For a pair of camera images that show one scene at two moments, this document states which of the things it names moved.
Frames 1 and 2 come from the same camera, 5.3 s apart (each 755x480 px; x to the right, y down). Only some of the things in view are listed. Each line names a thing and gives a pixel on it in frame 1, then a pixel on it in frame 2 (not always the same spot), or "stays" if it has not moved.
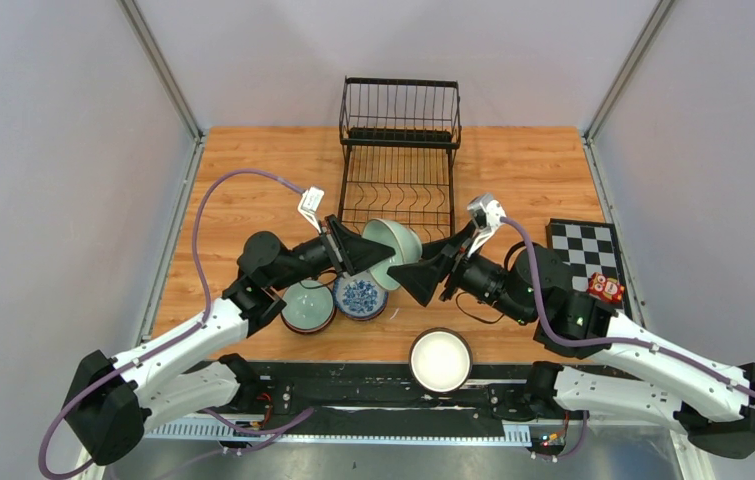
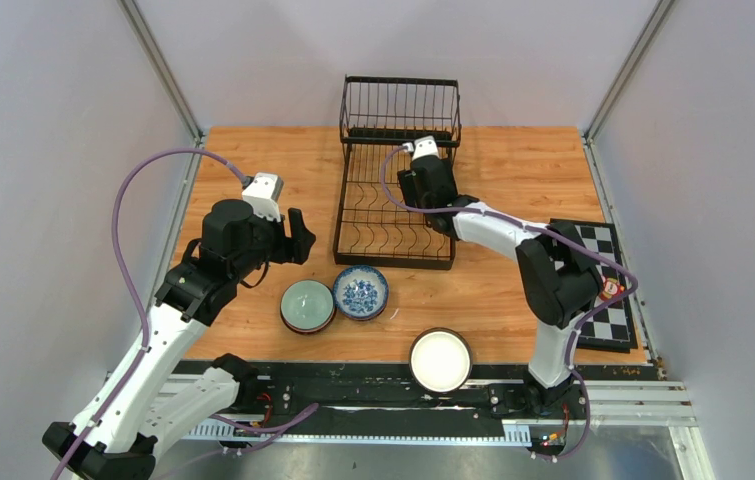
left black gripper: [348, 252] → [301, 237]
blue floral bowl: [359, 297] stays
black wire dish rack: [400, 135] stays
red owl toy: [608, 289] stays
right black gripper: [421, 278] → [409, 188]
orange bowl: [440, 360] stays
